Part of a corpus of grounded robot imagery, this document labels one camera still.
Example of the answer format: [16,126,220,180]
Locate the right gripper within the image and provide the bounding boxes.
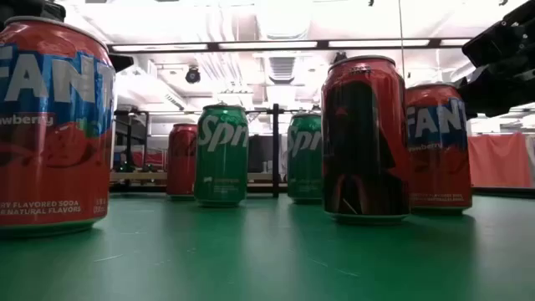
[455,58,535,118]

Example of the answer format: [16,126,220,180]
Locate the red Coca-Cola can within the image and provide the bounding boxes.
[166,122,198,201]

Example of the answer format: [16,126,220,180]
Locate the green Sprite can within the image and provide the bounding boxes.
[193,103,251,208]
[286,111,324,205]

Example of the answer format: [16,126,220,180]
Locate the orange cloth partition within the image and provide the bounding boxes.
[467,132,532,189]

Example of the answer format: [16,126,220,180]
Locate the red Fanta strawberry can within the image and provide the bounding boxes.
[404,82,473,216]
[0,15,117,239]

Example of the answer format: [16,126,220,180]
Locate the white cloth partition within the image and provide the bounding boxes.
[525,134,535,187]

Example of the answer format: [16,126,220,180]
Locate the red storage crate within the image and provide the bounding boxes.
[131,148,166,171]

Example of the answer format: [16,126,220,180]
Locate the red Star Wars cola can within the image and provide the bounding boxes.
[320,54,413,226]

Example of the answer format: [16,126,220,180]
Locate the ceiling air vent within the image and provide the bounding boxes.
[267,56,297,84]

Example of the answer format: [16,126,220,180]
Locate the black overhead light bar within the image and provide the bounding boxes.
[106,38,473,54]

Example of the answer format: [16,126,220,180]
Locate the green table mat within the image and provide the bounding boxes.
[0,191,535,301]

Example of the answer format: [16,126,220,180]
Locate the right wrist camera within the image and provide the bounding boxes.
[461,8,535,68]

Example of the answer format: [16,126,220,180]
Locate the black table frame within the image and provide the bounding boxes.
[471,186,535,198]

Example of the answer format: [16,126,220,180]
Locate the black metal shelf frame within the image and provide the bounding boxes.
[112,102,313,198]

